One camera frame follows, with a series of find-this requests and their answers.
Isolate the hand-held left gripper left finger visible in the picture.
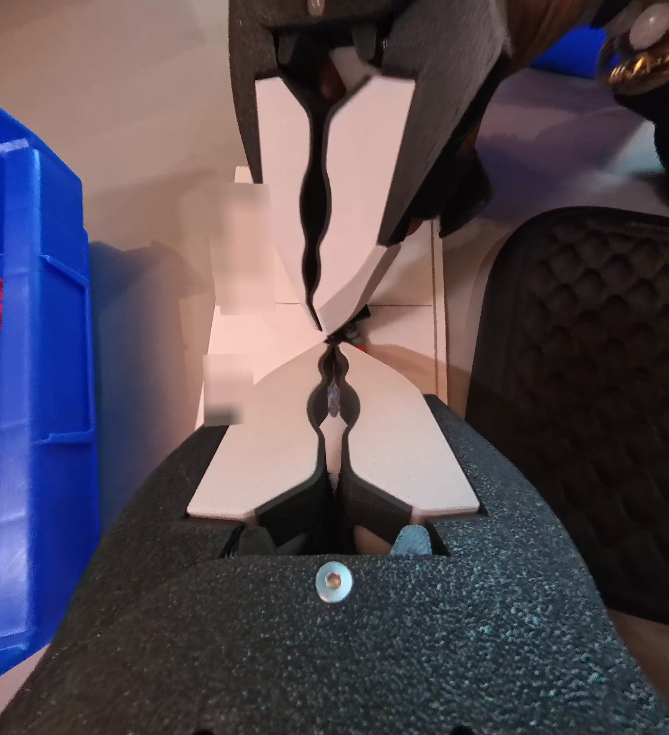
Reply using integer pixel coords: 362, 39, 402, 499
186, 343, 335, 524

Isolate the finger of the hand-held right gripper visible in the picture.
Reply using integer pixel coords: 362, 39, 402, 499
317, 46, 418, 336
254, 75, 338, 331

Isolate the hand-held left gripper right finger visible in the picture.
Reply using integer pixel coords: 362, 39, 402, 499
329, 343, 480, 526

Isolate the red black brick assembly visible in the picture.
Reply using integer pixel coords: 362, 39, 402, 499
324, 307, 370, 420

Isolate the blue storage bin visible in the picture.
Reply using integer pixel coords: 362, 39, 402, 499
530, 23, 611, 78
0, 83, 103, 678

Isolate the white instruction booklet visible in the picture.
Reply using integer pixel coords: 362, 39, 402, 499
194, 167, 447, 428

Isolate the black quilted cushion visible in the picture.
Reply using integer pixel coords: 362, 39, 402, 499
465, 207, 669, 615

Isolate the gold bracelet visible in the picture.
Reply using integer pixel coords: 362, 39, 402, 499
599, 34, 669, 95

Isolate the white bead bracelet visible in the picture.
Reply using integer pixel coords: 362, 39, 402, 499
622, 0, 669, 49

